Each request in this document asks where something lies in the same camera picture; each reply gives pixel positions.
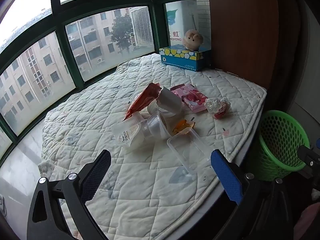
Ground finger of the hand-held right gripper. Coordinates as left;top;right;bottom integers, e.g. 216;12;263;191
297;145;320;180

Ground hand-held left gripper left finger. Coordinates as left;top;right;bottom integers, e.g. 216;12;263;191
26;149;112;240

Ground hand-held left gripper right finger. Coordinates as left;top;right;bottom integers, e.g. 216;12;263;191
210;149;291;240

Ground green plastic mesh basket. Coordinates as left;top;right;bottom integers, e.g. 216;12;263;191
257;110;311;182

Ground clear rectangular plastic tray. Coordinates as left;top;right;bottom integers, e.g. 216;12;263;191
167;127;211;174

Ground labelled clear plastic container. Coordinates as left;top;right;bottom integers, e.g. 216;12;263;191
111;111;148;153

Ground foil wrapper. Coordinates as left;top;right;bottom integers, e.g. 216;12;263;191
204;97;231;119

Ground small clear plastic cup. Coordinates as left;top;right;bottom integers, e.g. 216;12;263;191
146;111;168;140

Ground red orange snack bag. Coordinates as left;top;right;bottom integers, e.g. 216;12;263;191
125;83;161;120

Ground white foam piece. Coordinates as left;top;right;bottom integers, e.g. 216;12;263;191
156;86;183;113

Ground white quilted mat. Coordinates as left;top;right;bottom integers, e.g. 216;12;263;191
41;53;267;240

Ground white round plastic lid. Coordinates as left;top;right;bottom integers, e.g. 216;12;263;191
147;102;177;118

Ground pink snack packet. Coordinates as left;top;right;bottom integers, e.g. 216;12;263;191
170;84;208;112

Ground beige apartment building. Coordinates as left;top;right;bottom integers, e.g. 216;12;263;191
0;7;133;135

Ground blue spotted tissue box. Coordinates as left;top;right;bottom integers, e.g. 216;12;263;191
159;45;211;72

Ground beige plush toy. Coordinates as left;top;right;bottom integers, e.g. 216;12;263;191
182;29;204;51

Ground green tree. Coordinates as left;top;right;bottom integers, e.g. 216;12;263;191
110;12;134;55

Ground brown wooden cabinet panel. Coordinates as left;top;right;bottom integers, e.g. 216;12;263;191
209;0;279;91

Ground white louvre grille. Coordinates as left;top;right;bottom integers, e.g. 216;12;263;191
130;6;154;48

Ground green window frame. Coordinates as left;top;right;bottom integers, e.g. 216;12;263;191
0;0;209;161

